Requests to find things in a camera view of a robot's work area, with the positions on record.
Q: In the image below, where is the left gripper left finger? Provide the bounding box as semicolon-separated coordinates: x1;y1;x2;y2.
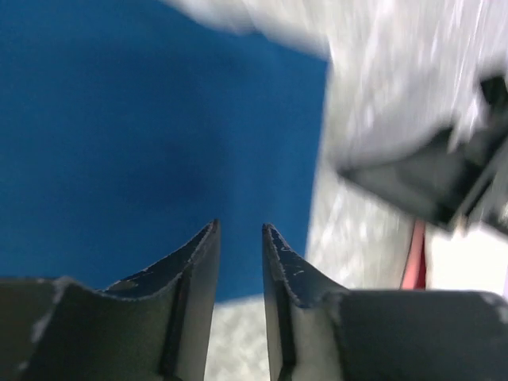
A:
1;221;221;380

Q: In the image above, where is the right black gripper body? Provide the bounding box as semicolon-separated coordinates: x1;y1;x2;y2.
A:
338;75;507;234

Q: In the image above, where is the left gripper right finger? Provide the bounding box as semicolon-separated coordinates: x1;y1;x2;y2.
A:
262;224;507;380

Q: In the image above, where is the blue printed t-shirt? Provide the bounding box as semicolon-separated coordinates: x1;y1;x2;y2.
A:
1;1;328;301

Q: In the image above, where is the white folded t-shirt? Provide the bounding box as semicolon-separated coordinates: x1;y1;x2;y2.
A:
425;225;507;298

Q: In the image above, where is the red folded t-shirt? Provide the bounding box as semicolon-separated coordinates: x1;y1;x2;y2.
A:
400;221;426;290

